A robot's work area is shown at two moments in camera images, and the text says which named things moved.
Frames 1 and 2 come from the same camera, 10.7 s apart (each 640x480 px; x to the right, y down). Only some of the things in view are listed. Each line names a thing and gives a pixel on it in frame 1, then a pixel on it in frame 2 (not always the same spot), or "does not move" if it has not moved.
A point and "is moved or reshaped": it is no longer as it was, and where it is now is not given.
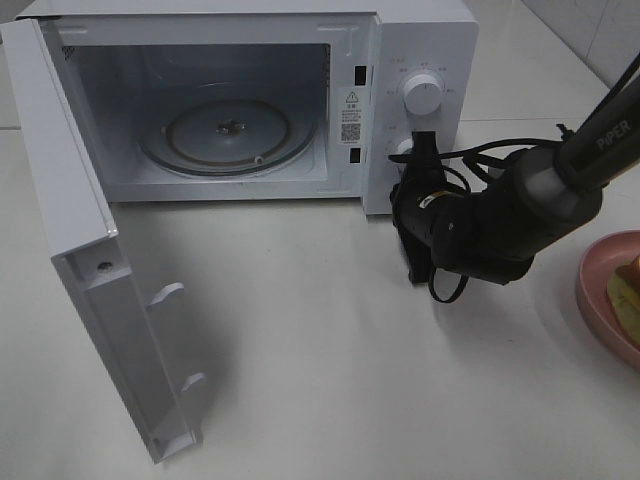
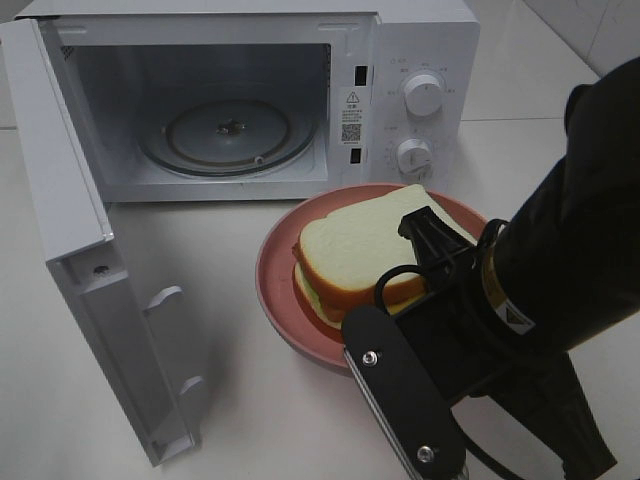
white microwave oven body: (265, 100) does not move
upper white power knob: (422, 94) does not move
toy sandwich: (623, 291) is moved or reshaped
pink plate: (591, 291) is moved or reshaped
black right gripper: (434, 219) → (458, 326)
